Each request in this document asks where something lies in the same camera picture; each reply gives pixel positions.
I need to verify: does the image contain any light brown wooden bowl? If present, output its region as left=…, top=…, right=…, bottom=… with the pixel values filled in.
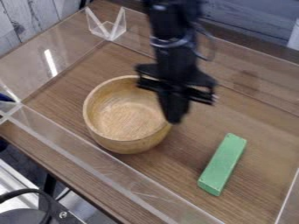
left=82, top=75, right=173, bottom=154

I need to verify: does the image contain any green rectangular block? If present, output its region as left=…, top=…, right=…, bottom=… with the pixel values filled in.
left=198, top=133, right=248, bottom=196

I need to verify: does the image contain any black cable bottom left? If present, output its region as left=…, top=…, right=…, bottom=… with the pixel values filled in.
left=0, top=188, right=54, bottom=224

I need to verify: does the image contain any black table leg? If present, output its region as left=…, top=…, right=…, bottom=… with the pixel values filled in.
left=43, top=174, right=58, bottom=196

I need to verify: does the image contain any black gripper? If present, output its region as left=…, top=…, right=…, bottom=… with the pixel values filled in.
left=135, top=37, right=218, bottom=123

